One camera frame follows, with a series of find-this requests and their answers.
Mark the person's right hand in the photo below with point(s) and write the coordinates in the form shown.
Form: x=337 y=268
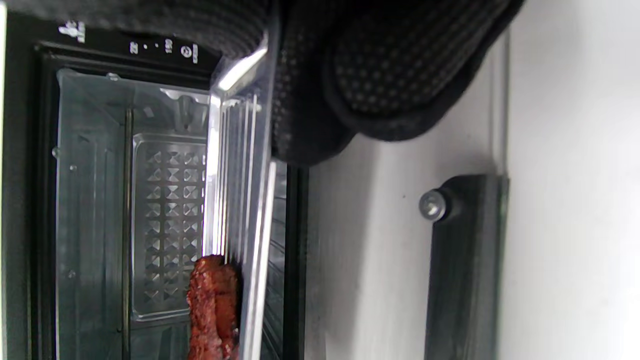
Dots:
x=310 y=75

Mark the silver bolt head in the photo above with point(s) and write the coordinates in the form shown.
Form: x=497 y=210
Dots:
x=432 y=205

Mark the red glazed meat piece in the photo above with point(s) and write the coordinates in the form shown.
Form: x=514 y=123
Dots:
x=212 y=305

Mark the black digital scale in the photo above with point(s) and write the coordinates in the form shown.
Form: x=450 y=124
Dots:
x=22 y=200

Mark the black mounting bracket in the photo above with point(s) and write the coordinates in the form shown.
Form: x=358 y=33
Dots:
x=465 y=280

